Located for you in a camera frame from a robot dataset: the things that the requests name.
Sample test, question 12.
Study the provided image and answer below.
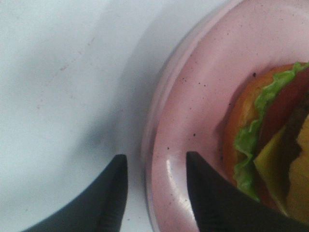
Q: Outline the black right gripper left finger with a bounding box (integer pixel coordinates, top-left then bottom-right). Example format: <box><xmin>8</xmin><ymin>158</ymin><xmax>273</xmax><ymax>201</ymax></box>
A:
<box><xmin>28</xmin><ymin>154</ymin><xmax>128</xmax><ymax>232</ymax></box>

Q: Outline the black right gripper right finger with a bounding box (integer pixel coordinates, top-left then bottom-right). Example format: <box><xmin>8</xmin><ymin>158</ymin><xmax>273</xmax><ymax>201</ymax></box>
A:
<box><xmin>186</xmin><ymin>151</ymin><xmax>309</xmax><ymax>232</ymax></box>

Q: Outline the burger with lettuce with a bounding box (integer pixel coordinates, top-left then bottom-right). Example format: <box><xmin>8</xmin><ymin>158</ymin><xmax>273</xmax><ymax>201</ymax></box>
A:
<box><xmin>223</xmin><ymin>62</ymin><xmax>309</xmax><ymax>223</ymax></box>

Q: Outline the pink speckled plate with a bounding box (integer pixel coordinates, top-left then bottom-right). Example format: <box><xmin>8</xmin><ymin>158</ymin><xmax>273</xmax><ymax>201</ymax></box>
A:
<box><xmin>141</xmin><ymin>0</ymin><xmax>309</xmax><ymax>232</ymax></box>

